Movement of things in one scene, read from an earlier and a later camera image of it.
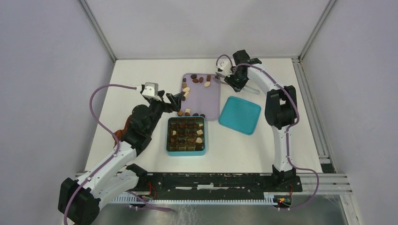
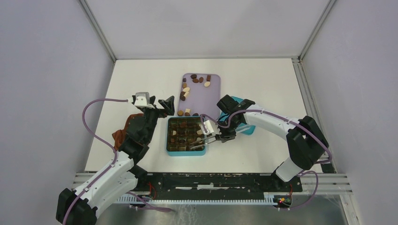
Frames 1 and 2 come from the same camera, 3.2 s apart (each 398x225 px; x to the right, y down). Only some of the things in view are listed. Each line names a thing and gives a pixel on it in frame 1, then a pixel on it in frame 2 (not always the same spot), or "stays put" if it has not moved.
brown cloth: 118,133 stays put
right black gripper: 237,86 → 225,136
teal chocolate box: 186,136 stays put
